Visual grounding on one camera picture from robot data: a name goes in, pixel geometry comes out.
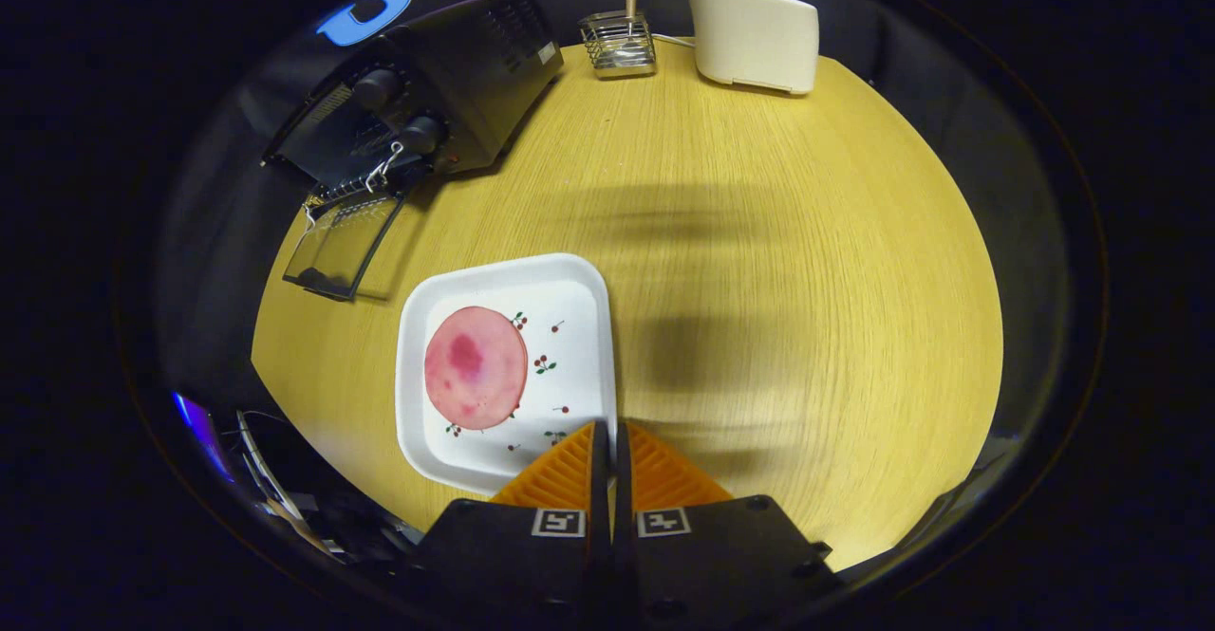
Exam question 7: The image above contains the metal wire basket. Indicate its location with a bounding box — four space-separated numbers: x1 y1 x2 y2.
578 9 658 79

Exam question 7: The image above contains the pink round ham slice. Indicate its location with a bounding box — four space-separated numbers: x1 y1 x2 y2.
423 306 529 431

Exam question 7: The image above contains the cream bread toaster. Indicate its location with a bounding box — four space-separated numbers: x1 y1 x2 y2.
684 0 820 96

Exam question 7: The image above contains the black toaster oven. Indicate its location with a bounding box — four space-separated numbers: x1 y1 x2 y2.
261 0 566 303

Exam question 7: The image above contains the white square plate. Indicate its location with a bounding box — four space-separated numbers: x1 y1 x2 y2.
395 252 620 496

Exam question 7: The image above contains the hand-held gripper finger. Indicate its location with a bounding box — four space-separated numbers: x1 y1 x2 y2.
613 420 846 631
403 420 616 631

